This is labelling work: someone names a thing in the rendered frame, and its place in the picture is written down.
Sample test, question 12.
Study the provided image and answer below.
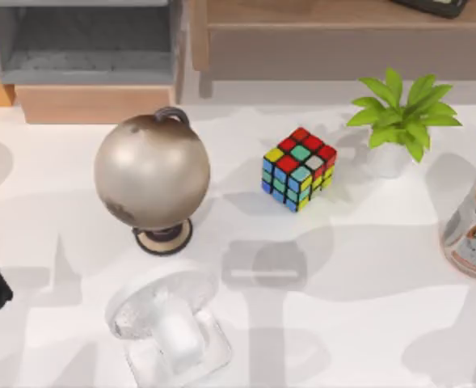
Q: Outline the multicoloured puzzle cube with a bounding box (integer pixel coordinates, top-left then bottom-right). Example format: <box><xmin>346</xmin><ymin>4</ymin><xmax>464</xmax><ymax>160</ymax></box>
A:
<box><xmin>260</xmin><ymin>126</ymin><xmax>339</xmax><ymax>214</ymax></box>

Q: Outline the beige globe on stand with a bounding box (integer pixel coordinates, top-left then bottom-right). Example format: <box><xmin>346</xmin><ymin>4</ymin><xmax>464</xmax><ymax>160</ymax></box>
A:
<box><xmin>93</xmin><ymin>106</ymin><xmax>212</xmax><ymax>255</ymax></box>

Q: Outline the white desk fan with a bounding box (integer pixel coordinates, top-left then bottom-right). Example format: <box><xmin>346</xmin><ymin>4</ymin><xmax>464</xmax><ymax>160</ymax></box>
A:
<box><xmin>104</xmin><ymin>259</ymin><xmax>234</xmax><ymax>388</ymax></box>

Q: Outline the pale wooden drawer front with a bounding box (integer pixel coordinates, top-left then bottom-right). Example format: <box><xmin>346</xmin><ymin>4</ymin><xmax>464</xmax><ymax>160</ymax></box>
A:
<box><xmin>14</xmin><ymin>83</ymin><xmax>178</xmax><ymax>124</ymax></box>

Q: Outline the green plant in white pot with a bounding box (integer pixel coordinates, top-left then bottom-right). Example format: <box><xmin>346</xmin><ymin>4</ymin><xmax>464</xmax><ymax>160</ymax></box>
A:
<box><xmin>345</xmin><ymin>66</ymin><xmax>463</xmax><ymax>179</ymax></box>

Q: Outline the wooden open shelf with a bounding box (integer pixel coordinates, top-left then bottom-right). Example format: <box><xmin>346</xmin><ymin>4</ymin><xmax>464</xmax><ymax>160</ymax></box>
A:
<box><xmin>190</xmin><ymin>0</ymin><xmax>476</xmax><ymax>99</ymax></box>

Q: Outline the grey pierced drawer inside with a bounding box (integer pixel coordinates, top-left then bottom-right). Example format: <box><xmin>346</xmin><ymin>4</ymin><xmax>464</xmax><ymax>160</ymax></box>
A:
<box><xmin>0</xmin><ymin>0</ymin><xmax>183</xmax><ymax>86</ymax></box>

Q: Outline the black flat device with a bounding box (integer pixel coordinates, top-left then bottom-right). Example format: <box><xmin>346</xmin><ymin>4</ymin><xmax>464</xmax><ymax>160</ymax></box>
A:
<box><xmin>391</xmin><ymin>0</ymin><xmax>470</xmax><ymax>19</ymax></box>

